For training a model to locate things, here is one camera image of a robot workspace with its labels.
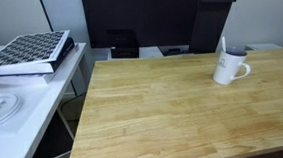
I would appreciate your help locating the white mug grey inside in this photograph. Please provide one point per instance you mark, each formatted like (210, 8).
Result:
(225, 70)

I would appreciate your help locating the small black block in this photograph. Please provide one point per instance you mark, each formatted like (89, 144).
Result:
(175, 51)

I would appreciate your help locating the large black panel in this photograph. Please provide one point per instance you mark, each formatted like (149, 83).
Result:
(136, 11)

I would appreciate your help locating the black book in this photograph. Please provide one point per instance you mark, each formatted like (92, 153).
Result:
(64, 52)

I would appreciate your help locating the dark perforated panel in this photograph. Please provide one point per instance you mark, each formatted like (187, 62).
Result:
(209, 23)

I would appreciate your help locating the white side table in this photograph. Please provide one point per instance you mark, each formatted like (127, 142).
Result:
(46, 95)

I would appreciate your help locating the checkerboard calibration board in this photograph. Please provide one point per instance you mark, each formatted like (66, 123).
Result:
(26, 49)

